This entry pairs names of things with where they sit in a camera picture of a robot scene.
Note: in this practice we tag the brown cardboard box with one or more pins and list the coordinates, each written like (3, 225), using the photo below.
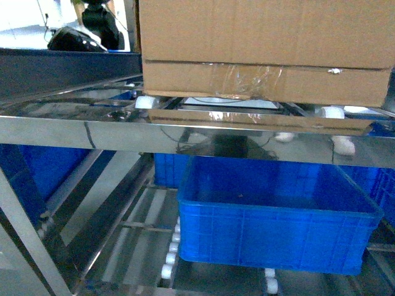
(309, 52)

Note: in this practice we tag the blue plastic crate rear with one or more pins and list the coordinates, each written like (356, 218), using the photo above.
(169, 169)

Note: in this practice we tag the blue plastic crate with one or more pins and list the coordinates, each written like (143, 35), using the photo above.
(169, 169)
(272, 214)

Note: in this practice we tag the stainless roller flow rack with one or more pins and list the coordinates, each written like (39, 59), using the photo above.
(81, 215)

